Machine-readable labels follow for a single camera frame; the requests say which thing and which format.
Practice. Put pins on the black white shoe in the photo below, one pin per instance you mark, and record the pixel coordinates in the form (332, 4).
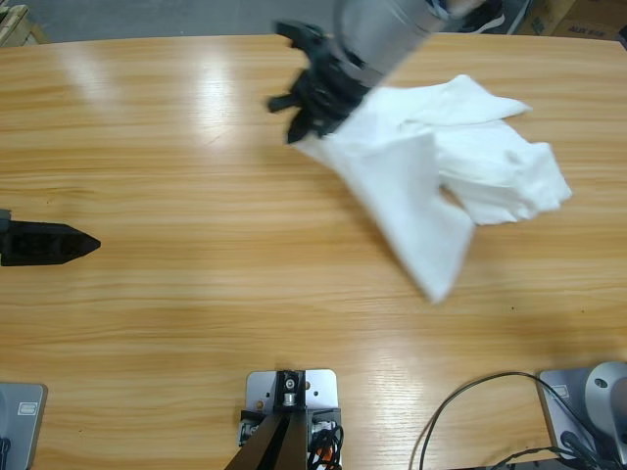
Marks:
(490, 18)

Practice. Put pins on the white Unitree T-shirt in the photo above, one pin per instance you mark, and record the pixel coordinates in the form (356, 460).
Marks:
(441, 176)

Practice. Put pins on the white block with dark post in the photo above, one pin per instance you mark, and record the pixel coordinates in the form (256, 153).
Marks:
(290, 421)

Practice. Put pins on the brown cardboard box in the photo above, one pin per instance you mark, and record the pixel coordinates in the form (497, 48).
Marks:
(583, 15)

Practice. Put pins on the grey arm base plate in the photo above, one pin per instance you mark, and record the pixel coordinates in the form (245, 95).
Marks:
(578, 411)
(20, 426)

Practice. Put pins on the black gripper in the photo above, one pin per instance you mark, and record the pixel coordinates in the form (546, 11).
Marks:
(333, 83)

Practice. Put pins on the wooden pallet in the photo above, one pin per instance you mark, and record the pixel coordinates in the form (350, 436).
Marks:
(20, 24)

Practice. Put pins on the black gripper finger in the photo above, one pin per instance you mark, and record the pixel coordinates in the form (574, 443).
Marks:
(39, 255)
(39, 234)

